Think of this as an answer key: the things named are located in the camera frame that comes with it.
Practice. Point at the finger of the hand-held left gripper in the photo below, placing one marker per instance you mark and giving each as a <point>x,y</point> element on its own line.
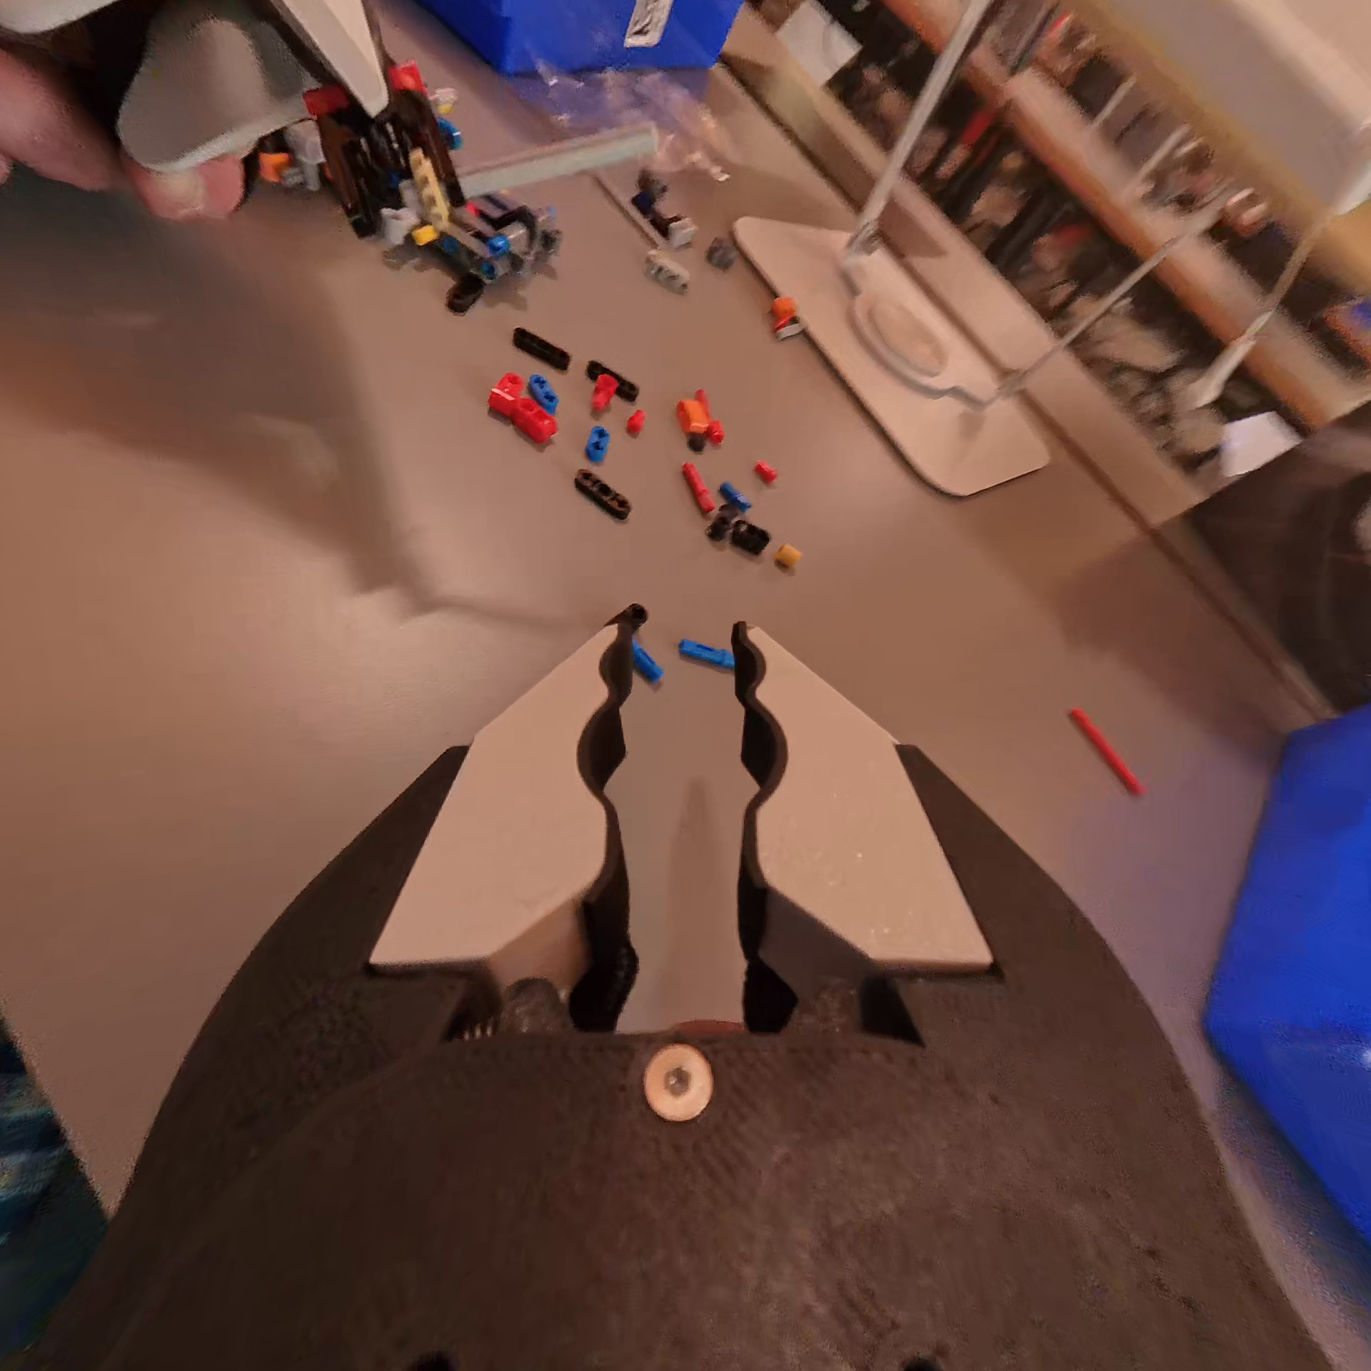
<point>338,48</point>

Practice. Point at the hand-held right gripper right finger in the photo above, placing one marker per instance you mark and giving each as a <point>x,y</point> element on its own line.
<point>857,858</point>

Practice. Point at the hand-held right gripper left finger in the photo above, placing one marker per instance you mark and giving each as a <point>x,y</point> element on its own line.
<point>503,837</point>

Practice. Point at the large lego technic chassis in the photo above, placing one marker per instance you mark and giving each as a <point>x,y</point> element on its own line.
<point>374,161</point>

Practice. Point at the long grey lego axle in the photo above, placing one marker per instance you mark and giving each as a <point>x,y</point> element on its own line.
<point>568,159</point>

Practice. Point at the orange lego connector block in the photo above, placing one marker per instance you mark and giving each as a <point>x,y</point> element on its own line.
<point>691,416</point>

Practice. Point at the blue lego pin black end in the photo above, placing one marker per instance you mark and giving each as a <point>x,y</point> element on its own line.
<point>647,662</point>

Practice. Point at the long blue lego pin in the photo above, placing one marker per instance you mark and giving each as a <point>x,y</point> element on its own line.
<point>707,654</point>

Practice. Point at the long thin red lego axle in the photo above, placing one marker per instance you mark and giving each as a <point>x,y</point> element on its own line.
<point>1107,752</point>

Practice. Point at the short grey lego axle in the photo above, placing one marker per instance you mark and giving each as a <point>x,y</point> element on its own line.
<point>624,204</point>

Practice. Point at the black lego connector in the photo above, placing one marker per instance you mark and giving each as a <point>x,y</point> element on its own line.
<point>750,538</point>
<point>722,525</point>

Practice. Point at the black lego beam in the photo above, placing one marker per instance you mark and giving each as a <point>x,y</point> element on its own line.
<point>603,496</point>
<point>541,350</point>
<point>612,381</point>

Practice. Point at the short blue lego pin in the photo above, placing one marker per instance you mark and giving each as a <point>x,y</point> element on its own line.
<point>735,497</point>

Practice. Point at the red lego perpendicular connector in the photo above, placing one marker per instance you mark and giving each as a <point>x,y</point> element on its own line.
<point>506,394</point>
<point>536,422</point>

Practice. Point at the light grey lego beam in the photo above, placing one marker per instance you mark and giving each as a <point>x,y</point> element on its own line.
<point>666,270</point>

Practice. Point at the long red lego pin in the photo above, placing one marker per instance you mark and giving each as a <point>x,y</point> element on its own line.
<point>697,488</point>

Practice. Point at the blue two-hole lego beam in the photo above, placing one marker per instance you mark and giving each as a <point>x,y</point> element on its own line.
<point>596,443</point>
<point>544,394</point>

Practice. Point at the dark grey lego connector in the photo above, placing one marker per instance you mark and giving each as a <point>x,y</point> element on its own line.
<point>720,256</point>

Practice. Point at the red lego pin connector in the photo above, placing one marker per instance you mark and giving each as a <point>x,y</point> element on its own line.
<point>606,393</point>

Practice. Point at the blue storage bin white label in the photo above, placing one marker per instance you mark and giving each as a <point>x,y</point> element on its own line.
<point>536,32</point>

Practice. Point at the pile of clear plastic bags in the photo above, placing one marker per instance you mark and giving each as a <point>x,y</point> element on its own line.
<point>653,107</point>

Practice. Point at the plain blue storage bin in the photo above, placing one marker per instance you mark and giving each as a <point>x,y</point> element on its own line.
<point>1306,964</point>

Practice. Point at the black and grey lego bracket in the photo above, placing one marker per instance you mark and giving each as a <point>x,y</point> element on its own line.
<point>655,202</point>

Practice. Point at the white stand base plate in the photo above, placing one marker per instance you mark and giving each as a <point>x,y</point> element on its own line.
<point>963,429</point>

